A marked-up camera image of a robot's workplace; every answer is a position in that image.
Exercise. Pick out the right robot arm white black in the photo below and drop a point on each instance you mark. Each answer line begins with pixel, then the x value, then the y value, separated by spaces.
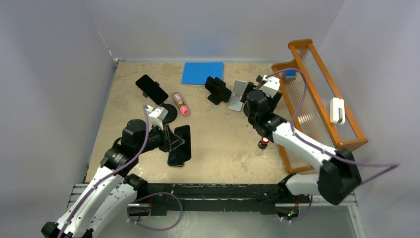
pixel 311 154

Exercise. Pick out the orange wooden rack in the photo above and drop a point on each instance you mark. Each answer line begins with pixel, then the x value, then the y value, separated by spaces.
pixel 313 107

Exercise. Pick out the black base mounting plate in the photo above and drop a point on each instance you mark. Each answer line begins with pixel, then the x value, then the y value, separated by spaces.
pixel 205 197

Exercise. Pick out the black folding phone stand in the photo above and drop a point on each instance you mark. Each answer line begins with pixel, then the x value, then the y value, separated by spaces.
pixel 216 99

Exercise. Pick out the black round base phone stand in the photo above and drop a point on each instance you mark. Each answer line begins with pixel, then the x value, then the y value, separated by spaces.
pixel 172 111

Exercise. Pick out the white clip on rack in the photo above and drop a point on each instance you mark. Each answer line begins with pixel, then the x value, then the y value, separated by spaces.
pixel 337 111

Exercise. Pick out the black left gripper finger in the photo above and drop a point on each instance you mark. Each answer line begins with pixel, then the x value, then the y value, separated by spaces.
pixel 178 149
pixel 171 136

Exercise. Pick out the black phone purple edge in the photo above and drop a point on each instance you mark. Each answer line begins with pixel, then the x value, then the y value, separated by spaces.
pixel 151 89

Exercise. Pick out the black phone white stripe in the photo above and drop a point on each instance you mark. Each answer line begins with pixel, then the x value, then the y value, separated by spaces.
pixel 176 159

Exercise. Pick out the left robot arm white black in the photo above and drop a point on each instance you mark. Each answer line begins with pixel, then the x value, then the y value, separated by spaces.
pixel 113 187

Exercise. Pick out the pink patterned bottle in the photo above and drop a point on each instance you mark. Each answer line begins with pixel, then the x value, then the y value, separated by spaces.
pixel 179 101

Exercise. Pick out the red black emergency button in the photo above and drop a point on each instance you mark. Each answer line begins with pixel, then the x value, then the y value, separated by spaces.
pixel 262 144

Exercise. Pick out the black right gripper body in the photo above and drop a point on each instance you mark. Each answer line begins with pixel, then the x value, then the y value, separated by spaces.
pixel 269 100

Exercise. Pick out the white silver phone stand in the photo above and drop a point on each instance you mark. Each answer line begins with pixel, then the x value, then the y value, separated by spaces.
pixel 238 90

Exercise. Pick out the blue foam mat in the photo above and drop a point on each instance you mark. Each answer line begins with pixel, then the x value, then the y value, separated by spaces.
pixel 196 73

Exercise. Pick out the aluminium frame rail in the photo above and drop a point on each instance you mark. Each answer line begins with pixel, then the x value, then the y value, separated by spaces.
pixel 237 197

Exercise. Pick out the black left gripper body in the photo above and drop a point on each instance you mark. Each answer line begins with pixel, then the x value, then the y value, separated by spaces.
pixel 159 138

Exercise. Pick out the black phone on folding stand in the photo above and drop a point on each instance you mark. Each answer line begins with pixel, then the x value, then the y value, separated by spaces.
pixel 217 86

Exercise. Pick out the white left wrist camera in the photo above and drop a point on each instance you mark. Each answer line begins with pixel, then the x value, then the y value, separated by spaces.
pixel 156 116

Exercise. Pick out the blue sponge block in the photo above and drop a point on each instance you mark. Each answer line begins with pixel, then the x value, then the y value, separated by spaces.
pixel 290 75

